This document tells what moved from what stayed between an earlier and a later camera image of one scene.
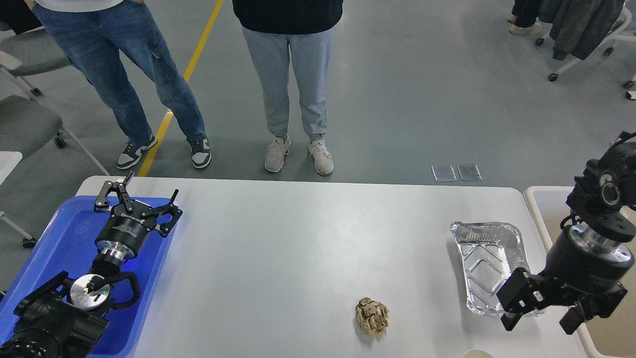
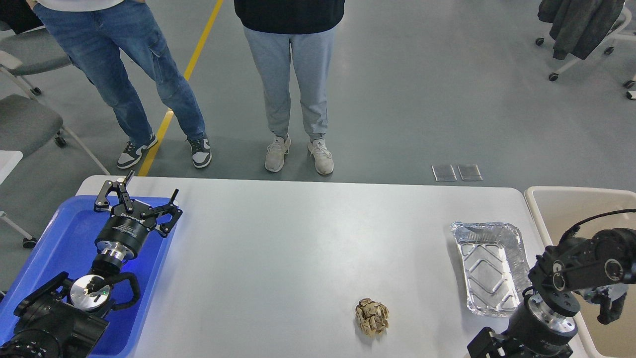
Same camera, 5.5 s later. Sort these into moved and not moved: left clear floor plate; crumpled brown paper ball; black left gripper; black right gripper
Moved: black right gripper
Not moved: crumpled brown paper ball; left clear floor plate; black left gripper
